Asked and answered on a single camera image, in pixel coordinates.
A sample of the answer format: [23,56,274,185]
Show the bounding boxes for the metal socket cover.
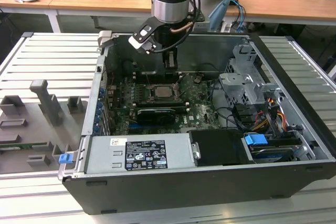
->
[173,73,196,99]

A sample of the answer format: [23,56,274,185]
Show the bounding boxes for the black graphics card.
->
[135,107,176,126]

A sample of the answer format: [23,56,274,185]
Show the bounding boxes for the black RAM slot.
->
[138,100,190,106]
[167,106,191,113]
[135,77,165,83]
[134,71,165,77]

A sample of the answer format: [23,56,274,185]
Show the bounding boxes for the grey parts rack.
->
[0,79,91,175]

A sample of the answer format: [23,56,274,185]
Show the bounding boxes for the silver power supply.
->
[83,133,197,175]

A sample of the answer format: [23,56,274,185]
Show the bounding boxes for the green RAM stick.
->
[0,142,50,149]

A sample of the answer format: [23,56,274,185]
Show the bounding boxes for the hard disk in blue carrier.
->
[243,133,302,163]

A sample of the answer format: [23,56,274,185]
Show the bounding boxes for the grey case latch handle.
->
[97,30,114,48]

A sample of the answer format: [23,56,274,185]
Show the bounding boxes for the black plastic shroud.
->
[188,129,254,167]

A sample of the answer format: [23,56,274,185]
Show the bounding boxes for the silver green CPU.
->
[154,87,171,98]

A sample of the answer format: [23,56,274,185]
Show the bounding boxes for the blue cable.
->
[229,0,247,29]

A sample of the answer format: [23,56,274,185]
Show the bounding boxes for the green motherboard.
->
[104,71,229,134]

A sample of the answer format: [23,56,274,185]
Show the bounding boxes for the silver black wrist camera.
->
[128,17,160,55]

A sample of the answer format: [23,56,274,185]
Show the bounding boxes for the pale blue teach pendant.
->
[208,0,232,32]

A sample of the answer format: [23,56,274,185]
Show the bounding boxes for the black cable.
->
[211,106,244,132]

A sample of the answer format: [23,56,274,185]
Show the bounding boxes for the black silver PC case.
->
[61,31,336,216]

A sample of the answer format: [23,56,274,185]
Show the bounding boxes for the CPU socket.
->
[145,83,184,104]

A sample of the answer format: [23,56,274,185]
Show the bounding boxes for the coloured power wire bundle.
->
[251,97,288,132]

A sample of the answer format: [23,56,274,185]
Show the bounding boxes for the silver drive cage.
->
[217,44,283,109]

